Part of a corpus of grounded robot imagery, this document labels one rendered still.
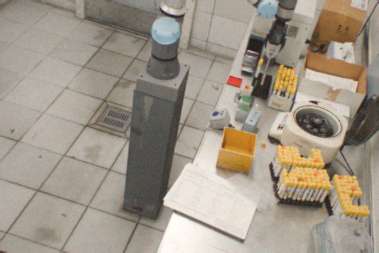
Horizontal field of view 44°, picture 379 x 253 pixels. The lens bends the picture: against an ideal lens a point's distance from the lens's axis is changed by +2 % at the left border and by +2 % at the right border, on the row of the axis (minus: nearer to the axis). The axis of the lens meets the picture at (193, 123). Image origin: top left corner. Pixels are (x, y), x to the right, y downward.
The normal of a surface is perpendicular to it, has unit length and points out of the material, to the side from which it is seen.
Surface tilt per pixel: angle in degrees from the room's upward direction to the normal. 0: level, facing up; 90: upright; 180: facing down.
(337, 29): 91
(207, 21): 90
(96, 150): 0
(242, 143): 90
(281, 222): 0
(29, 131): 0
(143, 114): 90
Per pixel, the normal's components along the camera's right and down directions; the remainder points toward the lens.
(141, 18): -0.27, 0.61
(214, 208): 0.15, -0.74
